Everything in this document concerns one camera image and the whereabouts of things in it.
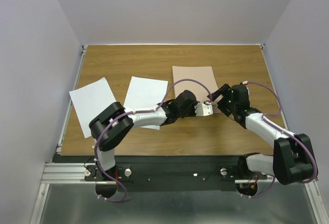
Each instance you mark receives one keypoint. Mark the white paper sheet far left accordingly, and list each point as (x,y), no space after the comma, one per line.
(90,100)

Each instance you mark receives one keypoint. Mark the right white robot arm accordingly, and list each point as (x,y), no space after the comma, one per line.
(293,158)

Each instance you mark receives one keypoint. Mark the white paper sheet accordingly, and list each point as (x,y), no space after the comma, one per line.
(146,94)
(90,100)

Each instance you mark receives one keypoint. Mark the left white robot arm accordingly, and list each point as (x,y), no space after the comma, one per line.
(111,126)

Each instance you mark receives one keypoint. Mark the aluminium frame rail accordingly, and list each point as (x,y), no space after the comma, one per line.
(63,173)

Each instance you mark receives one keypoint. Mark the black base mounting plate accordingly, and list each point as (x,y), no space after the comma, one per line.
(168,173)

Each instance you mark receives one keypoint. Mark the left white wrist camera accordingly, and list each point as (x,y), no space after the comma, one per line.
(203,109)

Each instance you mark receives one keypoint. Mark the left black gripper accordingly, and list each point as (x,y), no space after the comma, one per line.
(193,113)

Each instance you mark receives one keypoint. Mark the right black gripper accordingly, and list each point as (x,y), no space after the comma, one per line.
(226,90)

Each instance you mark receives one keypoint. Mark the white paper sheet centre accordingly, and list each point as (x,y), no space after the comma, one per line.
(146,94)

